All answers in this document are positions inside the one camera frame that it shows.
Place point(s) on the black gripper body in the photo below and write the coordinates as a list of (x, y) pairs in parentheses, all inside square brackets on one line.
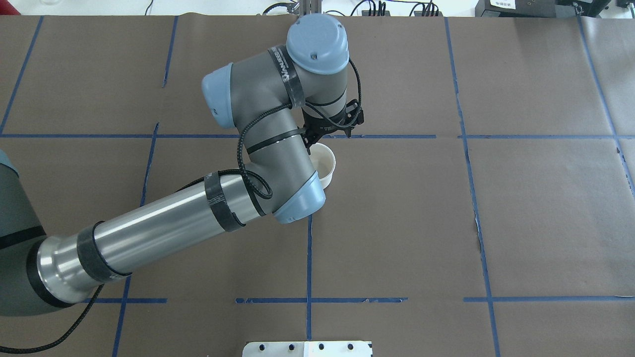
[(314, 133)]

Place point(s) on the white mug black handle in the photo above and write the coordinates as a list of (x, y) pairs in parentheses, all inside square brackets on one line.
[(324, 162)]

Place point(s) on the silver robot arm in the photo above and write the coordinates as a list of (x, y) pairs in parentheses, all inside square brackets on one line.
[(281, 101)]

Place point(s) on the brown paper table cover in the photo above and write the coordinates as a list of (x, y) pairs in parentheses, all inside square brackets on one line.
[(482, 205)]

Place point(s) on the black computer box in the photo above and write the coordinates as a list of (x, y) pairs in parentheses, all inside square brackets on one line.
[(515, 8)]

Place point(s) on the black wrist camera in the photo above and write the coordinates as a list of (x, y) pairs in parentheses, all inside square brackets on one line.
[(353, 116)]

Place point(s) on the aluminium frame post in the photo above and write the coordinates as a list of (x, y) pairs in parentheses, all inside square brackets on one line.
[(305, 7)]

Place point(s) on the white camera pole base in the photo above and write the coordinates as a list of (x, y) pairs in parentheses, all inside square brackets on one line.
[(309, 349)]

